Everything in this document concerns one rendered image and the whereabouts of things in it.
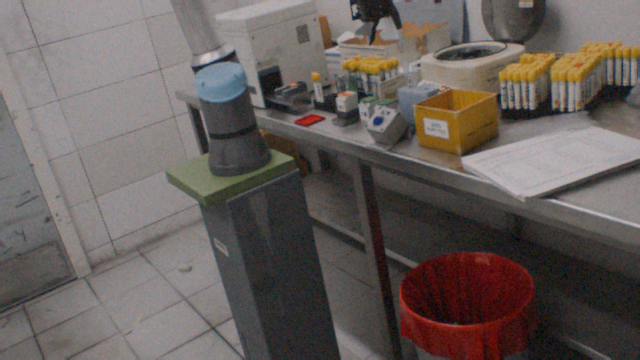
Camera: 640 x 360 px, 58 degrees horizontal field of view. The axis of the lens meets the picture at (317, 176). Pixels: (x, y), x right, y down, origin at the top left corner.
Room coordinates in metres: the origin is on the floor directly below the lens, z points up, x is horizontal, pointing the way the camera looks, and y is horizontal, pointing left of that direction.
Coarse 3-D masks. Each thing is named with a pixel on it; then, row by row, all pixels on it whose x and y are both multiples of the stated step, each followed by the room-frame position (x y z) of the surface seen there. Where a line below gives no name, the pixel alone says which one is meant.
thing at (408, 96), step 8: (400, 88) 1.42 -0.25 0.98; (408, 88) 1.41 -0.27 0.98; (416, 88) 1.39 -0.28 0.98; (424, 88) 1.38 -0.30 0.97; (432, 88) 1.37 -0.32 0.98; (400, 96) 1.42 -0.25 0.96; (408, 96) 1.40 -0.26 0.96; (416, 96) 1.37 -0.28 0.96; (424, 96) 1.35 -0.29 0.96; (400, 104) 1.42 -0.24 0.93; (408, 104) 1.40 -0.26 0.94; (408, 112) 1.40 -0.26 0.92; (408, 120) 1.41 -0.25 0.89
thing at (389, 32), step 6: (384, 18) 1.44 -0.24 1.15; (390, 18) 1.44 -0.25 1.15; (384, 24) 1.44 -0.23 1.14; (390, 24) 1.44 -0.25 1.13; (384, 30) 1.43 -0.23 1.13; (390, 30) 1.43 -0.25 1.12; (396, 30) 1.43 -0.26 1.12; (402, 30) 1.43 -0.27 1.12; (384, 36) 1.42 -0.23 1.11; (390, 36) 1.42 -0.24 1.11; (396, 36) 1.42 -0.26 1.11; (402, 36) 1.42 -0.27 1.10; (402, 42) 1.42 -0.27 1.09; (402, 48) 1.42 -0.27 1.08
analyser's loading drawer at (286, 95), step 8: (280, 88) 1.81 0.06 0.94; (288, 88) 1.83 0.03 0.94; (296, 88) 1.79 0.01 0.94; (264, 96) 1.87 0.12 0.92; (272, 96) 1.85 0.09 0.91; (280, 96) 1.79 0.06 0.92; (288, 96) 1.77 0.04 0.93; (296, 96) 1.72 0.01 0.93; (304, 96) 1.73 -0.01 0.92; (288, 104) 1.74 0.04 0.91; (296, 104) 1.72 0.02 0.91; (304, 104) 1.73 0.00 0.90
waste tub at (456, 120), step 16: (432, 96) 1.30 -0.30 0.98; (448, 96) 1.33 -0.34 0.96; (464, 96) 1.30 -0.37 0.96; (480, 96) 1.26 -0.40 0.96; (416, 112) 1.26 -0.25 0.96; (432, 112) 1.22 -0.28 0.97; (448, 112) 1.18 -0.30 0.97; (464, 112) 1.17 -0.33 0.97; (480, 112) 1.20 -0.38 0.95; (496, 112) 1.23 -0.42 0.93; (416, 128) 1.27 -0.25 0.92; (432, 128) 1.22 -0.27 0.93; (448, 128) 1.18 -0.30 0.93; (464, 128) 1.17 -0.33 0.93; (480, 128) 1.20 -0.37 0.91; (496, 128) 1.22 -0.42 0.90; (432, 144) 1.23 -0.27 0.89; (448, 144) 1.19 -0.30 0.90; (464, 144) 1.17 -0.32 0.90; (480, 144) 1.19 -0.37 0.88
